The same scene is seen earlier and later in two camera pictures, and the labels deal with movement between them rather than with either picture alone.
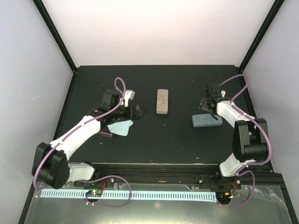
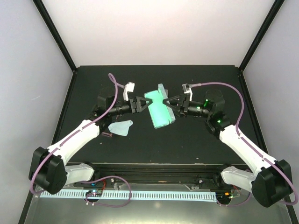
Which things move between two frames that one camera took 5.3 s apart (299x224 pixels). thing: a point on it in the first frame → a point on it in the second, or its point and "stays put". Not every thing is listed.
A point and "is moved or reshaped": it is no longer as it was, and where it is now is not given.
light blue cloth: x=120 y=128 stays put
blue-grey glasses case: x=202 y=120 is moved or reshaped
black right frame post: x=276 y=6 stays put
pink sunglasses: x=110 y=134 stays put
